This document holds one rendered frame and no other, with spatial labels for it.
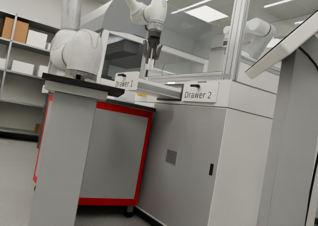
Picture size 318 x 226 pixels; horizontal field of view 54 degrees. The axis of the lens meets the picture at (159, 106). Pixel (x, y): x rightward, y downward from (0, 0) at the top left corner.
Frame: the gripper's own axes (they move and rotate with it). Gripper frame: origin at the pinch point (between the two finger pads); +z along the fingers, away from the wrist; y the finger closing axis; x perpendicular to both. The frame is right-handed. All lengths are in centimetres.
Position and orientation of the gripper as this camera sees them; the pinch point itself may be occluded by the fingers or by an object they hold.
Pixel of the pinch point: (149, 64)
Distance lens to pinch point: 191.4
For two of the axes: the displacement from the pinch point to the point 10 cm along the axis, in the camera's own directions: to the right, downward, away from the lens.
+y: 8.3, 1.5, 5.3
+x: -5.3, -0.4, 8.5
